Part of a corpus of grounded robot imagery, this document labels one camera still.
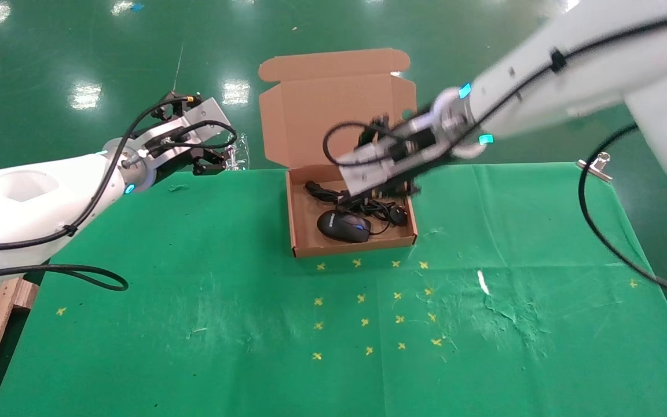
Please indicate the blue tape scrap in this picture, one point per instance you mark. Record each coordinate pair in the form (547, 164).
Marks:
(135, 7)

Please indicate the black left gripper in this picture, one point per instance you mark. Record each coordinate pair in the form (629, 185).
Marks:
(174, 164)

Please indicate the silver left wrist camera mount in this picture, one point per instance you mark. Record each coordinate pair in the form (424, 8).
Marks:
(203, 116)

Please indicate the small white paper scrap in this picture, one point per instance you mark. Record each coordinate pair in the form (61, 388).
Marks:
(483, 282)

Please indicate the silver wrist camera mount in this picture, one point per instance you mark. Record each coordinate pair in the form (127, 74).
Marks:
(368, 165)
(203, 116)

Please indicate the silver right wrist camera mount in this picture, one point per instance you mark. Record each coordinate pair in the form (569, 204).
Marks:
(368, 165)

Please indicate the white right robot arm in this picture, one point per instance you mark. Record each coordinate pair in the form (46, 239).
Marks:
(588, 63)

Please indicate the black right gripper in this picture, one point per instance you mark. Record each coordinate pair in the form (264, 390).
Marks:
(426, 165)

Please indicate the metal binder clip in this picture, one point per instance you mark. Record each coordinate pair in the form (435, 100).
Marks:
(595, 165)

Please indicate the clear plastic bottle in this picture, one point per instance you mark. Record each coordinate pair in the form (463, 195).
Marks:
(239, 156)

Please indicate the open brown cardboard box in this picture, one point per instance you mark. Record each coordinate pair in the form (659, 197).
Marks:
(310, 116)

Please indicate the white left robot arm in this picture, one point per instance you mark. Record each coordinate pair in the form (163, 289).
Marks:
(32, 202)

